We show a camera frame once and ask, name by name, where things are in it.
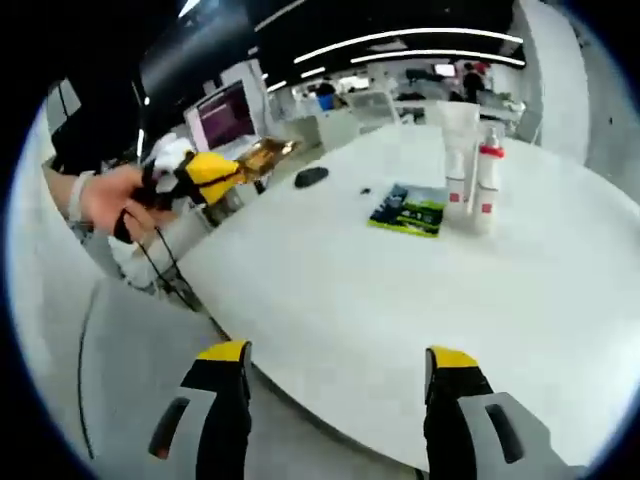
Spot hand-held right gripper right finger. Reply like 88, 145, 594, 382
423, 344, 559, 480

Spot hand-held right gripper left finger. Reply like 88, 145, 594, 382
139, 339, 254, 480

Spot gold snack wrapper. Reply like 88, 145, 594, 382
232, 136, 300, 187

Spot green snack packet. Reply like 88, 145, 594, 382
367, 183, 448, 240

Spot white red-collared skincare bottle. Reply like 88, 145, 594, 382
474, 124, 507, 201

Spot white skincare tube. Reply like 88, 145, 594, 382
437, 101, 482, 181

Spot person's left hand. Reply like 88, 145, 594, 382
79, 168, 162, 246

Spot purple-screen computer monitor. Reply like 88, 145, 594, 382
182, 78, 261, 154

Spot white wristwatch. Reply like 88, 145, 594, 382
66, 169, 97, 222

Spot black computer mouse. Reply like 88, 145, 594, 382
293, 166, 330, 190

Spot white glass cabinet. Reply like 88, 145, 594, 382
343, 89, 402, 132

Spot white ceiling light strip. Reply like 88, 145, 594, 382
293, 27, 524, 65
349, 48, 526, 67

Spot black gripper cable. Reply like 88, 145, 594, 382
137, 227, 201, 311

